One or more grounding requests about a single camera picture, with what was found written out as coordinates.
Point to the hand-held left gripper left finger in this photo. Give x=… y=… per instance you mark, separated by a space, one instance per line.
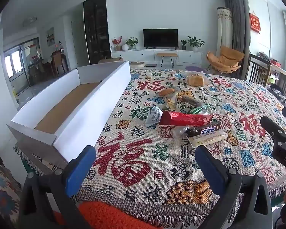
x=79 y=171

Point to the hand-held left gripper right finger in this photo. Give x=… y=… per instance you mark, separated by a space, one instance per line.
x=209 y=171

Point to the brown chocolate bar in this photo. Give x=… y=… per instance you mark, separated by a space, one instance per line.
x=203 y=130

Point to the white cardboard box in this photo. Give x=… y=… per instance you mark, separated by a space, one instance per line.
x=90 y=114

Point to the long gummy candy packet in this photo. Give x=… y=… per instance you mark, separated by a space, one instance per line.
x=172 y=102

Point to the bagged bread loaf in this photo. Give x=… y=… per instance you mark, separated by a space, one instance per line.
x=195 y=80

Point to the white cracker packet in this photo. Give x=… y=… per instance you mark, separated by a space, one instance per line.
x=207 y=138

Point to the orange fuzzy cushion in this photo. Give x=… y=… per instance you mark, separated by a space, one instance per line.
x=104 y=216

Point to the printed woven blanket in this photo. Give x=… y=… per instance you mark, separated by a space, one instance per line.
x=157 y=162

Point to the dark wooden chair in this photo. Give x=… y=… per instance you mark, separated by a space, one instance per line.
x=257 y=70

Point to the red snack packet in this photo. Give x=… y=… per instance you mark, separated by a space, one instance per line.
x=186 y=119

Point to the green striped candy packet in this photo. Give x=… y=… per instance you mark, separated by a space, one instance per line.
x=199 y=110

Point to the brown bar in clear wrapper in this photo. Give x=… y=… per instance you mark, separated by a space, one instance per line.
x=190 y=100

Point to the floral cloth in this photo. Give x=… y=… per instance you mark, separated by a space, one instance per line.
x=2 y=186

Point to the grey triangular snack packet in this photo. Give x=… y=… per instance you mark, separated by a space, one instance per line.
x=153 y=115

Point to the orange lounge chair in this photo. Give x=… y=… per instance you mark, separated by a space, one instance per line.
x=225 y=58

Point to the orange bun in wrapper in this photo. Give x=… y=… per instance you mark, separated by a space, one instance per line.
x=168 y=91

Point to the purple round mat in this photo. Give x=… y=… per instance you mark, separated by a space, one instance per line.
x=194 y=68

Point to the white standing air conditioner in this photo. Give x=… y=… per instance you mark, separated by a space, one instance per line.
x=224 y=31

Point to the grey curtain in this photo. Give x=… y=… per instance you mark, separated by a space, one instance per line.
x=238 y=21

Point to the wooden dining furniture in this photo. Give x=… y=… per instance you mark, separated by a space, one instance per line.
x=58 y=60

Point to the large leafy potted plant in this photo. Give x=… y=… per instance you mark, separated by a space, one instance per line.
x=195 y=43

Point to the small potted plant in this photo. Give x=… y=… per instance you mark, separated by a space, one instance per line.
x=183 y=44

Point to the balcony glass door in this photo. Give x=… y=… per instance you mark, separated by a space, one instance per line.
x=21 y=62

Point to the wooden stool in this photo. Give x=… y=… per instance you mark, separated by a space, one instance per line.
x=166 y=54

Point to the white television cabinet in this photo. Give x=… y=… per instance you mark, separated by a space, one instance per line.
x=138 y=55

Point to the red flowers in vase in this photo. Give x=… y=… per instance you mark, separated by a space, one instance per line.
x=116 y=41

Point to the potted plant in white pot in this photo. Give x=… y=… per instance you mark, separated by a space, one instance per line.
x=132 y=43

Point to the black television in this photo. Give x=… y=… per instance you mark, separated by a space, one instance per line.
x=160 y=37

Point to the black glass cabinet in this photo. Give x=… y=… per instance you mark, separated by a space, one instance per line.
x=96 y=28

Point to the red wall hanging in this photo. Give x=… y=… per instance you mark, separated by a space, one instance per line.
x=255 y=23

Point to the framed wall painting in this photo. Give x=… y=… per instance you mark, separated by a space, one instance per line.
x=50 y=36

